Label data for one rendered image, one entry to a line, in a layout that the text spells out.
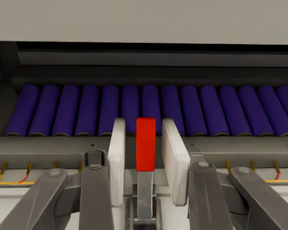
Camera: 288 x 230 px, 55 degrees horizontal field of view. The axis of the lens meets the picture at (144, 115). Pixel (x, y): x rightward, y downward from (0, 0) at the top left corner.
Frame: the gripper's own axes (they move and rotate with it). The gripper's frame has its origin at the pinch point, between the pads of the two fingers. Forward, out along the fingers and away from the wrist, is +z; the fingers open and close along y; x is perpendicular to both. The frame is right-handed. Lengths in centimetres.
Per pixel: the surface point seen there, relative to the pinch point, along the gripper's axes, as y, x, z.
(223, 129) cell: 7.3, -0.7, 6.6
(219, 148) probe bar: 6.3, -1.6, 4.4
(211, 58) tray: 7.6, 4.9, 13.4
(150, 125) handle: 0.3, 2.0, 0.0
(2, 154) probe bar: -11.1, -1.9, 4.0
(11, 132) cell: -11.3, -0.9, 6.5
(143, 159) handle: -0.1, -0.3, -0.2
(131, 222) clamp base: -0.9, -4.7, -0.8
